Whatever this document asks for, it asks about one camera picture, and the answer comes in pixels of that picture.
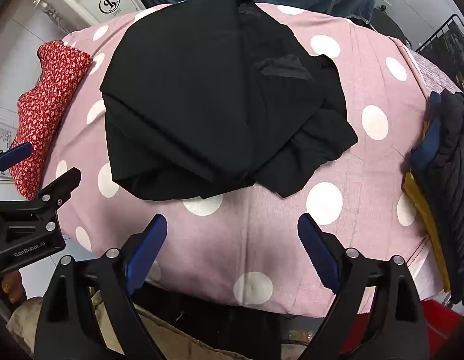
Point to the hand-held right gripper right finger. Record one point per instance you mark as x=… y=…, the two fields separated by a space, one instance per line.
x=318 y=247

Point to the yellow garment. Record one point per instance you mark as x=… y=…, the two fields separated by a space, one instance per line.
x=427 y=217

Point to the person's left hand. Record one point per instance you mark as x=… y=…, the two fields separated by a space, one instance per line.
x=7 y=288

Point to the dark grey knit garment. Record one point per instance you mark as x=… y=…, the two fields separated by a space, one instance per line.
x=459 y=180

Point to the person's beige pants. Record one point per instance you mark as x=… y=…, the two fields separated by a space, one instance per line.
x=175 y=341

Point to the mauve patterned cloth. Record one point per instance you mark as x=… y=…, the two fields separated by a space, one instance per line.
x=431 y=71

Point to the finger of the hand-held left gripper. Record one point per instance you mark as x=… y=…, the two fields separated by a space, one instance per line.
x=16 y=154
x=61 y=185

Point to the dark cloth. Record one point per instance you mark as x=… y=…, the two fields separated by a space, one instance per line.
x=235 y=318

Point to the red plastic container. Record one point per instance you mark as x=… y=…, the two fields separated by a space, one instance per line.
x=438 y=318

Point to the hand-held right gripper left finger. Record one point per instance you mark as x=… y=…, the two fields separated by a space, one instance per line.
x=149 y=247

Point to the black jacket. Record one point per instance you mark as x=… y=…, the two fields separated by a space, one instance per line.
x=202 y=93

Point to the red floral cloth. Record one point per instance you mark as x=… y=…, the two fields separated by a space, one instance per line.
x=48 y=93

